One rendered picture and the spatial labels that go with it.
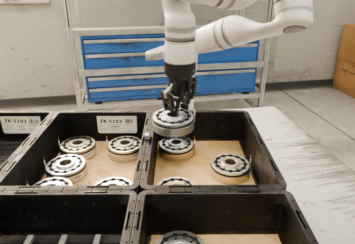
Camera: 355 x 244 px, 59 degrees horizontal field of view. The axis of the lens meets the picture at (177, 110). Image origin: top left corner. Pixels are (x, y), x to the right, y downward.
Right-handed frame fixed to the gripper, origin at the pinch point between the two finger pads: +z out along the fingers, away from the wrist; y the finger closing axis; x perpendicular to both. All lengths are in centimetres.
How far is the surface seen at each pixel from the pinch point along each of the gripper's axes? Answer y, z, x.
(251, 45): 206, 31, 52
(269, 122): 69, 31, -6
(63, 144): -11.8, 13.8, 33.0
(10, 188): -36.8, 5.6, 16.8
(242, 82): 202, 65, 56
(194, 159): 5.9, 16.6, -1.5
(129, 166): -7.0, 16.4, 12.0
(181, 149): 4.5, 13.6, 2.1
